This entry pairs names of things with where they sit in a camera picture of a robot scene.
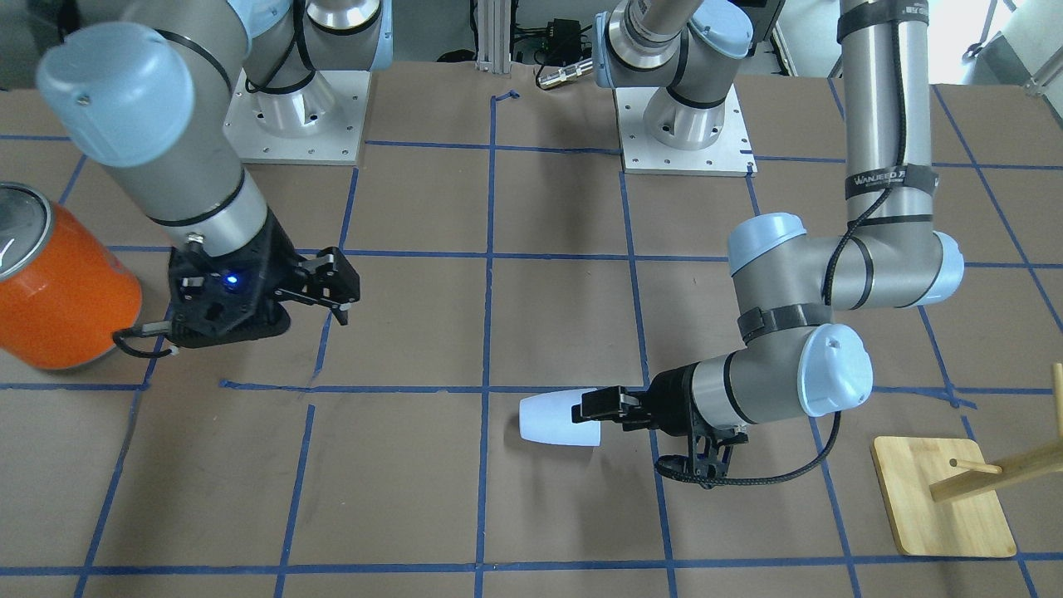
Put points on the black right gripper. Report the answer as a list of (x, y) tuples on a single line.
[(276, 264)]

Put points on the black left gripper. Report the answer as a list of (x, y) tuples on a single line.
[(671, 396)]

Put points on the light blue plastic cup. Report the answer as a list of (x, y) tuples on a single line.
[(547, 419)]

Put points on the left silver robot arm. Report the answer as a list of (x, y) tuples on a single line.
[(796, 360)]

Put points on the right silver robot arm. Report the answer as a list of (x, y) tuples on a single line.
[(142, 90)]

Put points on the orange metal can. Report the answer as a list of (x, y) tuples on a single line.
[(63, 294)]

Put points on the silver metal connector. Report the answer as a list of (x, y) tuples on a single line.
[(564, 75)]

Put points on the wooden mug rack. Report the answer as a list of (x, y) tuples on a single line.
[(940, 494)]

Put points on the black power adapter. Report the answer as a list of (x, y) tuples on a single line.
[(562, 36)]

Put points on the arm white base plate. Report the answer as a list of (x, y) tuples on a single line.
[(321, 124), (660, 136)]

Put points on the aluminium extrusion post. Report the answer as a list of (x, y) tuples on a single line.
[(493, 21)]

